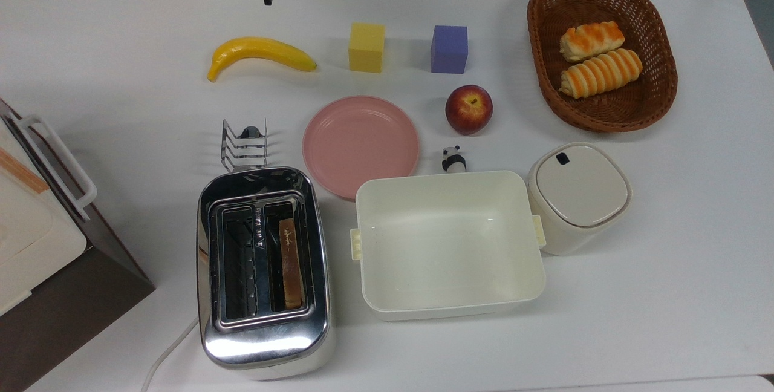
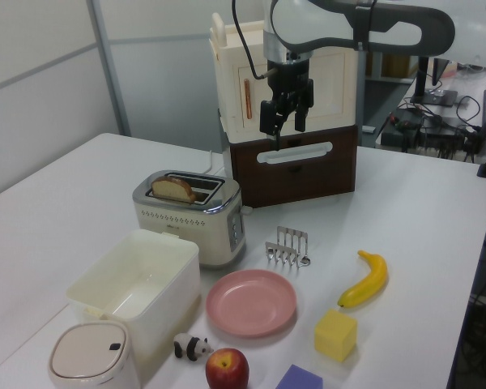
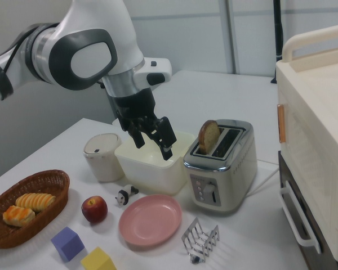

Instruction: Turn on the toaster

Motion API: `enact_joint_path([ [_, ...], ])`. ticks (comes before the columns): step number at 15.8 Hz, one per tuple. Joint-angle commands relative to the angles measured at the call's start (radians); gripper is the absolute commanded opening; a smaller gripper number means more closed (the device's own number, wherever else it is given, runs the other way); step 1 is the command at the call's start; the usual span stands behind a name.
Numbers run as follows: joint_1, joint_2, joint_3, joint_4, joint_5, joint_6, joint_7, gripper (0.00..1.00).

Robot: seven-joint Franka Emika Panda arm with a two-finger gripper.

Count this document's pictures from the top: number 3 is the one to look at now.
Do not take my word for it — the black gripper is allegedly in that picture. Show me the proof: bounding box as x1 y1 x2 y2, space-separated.
106 87 177 161

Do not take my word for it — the cream and chrome toaster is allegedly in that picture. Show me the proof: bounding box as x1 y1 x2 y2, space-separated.
183 119 259 217

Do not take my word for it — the cream rectangular plastic tub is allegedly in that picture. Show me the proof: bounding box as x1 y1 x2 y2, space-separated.
114 130 197 197

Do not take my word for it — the small cream lidded bin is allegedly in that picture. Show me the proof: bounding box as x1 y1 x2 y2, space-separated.
83 133 125 182

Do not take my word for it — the toasted bread slice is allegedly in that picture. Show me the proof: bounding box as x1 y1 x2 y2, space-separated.
198 120 221 155

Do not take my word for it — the panda figurine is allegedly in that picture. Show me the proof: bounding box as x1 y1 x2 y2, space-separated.
115 184 139 207

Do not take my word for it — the pink plate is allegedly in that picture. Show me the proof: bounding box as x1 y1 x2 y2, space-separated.
118 193 183 246

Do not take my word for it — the red apple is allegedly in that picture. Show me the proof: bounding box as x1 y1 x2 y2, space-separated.
81 195 108 224

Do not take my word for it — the brown wicker basket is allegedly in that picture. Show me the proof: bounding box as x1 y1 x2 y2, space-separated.
0 169 70 249

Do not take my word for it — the metal toast rack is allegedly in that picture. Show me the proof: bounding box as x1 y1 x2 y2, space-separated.
181 217 220 265

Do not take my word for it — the long striped bread roll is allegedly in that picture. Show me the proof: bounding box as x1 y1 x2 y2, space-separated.
15 192 57 213

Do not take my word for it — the yellow foam cube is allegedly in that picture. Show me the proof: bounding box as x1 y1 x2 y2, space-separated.
80 246 118 270

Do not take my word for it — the purple foam cube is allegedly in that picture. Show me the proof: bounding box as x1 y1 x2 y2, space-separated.
50 226 85 263

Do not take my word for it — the orange glazed bread roll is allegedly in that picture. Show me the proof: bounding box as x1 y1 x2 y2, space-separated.
2 205 35 227

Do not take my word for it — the black pole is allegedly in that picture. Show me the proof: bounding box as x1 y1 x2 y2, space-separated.
271 0 284 84

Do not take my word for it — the white toaster power cord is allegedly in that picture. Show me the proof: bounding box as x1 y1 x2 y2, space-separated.
247 165 279 197

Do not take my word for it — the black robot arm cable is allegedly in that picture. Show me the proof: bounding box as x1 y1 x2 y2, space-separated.
0 24 40 122

